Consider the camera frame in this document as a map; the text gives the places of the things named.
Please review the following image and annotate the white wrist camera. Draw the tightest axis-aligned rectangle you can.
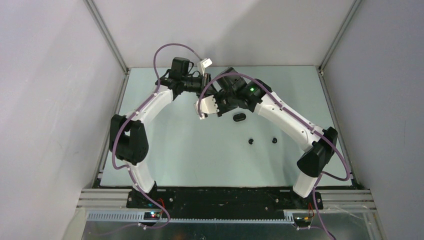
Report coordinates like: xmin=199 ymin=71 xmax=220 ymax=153
xmin=197 ymin=58 xmax=213 ymax=76
xmin=194 ymin=95 xmax=219 ymax=120

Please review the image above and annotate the aluminium frame rail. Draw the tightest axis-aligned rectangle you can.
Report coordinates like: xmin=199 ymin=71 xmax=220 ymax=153
xmin=76 ymin=188 xmax=377 ymax=213

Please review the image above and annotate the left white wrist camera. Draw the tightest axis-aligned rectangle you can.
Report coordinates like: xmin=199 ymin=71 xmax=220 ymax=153
xmin=197 ymin=58 xmax=213 ymax=76

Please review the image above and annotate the controller board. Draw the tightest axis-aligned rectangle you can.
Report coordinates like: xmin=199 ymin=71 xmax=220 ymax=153
xmin=143 ymin=211 xmax=162 ymax=221
xmin=294 ymin=217 xmax=313 ymax=223

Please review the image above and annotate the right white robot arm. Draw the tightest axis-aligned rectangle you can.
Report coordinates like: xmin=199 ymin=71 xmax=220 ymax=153
xmin=213 ymin=67 xmax=344 ymax=209

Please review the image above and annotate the right controller board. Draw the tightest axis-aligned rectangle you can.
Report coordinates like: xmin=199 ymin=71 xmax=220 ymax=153
xmin=294 ymin=217 xmax=313 ymax=223

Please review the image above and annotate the left controller board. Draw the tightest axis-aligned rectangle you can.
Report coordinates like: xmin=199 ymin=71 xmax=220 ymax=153
xmin=143 ymin=211 xmax=162 ymax=221

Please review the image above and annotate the black earbud charging case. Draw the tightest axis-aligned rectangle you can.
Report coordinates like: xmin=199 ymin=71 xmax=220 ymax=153
xmin=232 ymin=112 xmax=247 ymax=123

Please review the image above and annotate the grey slotted cable duct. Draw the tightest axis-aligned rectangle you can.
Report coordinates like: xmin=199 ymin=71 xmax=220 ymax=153
xmin=86 ymin=211 xmax=295 ymax=224

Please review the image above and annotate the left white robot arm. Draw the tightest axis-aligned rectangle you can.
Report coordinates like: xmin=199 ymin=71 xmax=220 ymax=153
xmin=109 ymin=57 xmax=212 ymax=208

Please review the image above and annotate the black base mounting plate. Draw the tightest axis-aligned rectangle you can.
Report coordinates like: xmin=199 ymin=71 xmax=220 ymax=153
xmin=126 ymin=186 xmax=324 ymax=220

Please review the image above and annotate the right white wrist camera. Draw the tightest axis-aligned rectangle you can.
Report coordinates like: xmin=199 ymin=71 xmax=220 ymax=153
xmin=194 ymin=95 xmax=219 ymax=120

